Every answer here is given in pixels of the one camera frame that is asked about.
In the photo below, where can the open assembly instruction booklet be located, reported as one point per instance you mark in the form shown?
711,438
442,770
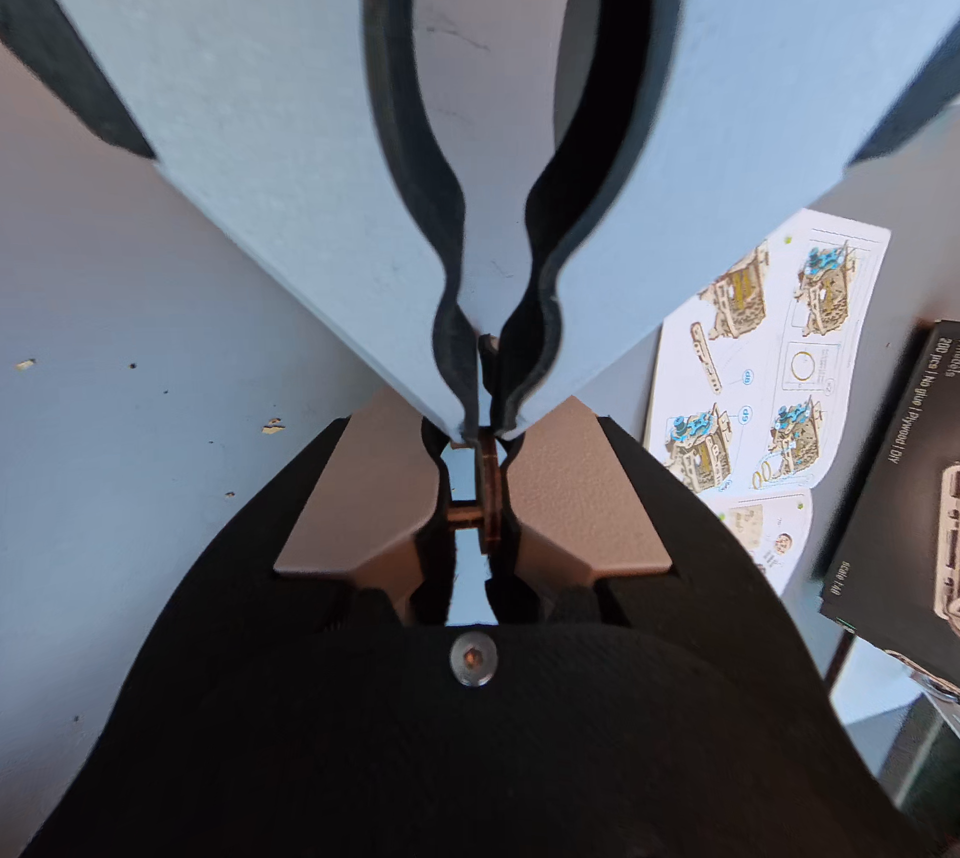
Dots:
750,378

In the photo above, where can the scattered small wood chips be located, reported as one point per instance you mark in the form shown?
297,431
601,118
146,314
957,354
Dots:
274,427

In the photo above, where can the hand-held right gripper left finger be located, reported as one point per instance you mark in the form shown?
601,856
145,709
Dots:
360,498

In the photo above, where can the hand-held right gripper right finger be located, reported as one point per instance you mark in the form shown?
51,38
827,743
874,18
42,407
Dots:
585,498

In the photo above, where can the grey desk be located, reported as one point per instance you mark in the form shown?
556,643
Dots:
150,348

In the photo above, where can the wooden wheel disc with pegs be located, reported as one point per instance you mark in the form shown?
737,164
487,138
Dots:
491,490

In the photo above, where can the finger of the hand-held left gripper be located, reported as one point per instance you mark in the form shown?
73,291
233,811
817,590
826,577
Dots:
225,123
750,123

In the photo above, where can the black model kit box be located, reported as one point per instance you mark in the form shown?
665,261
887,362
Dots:
900,498

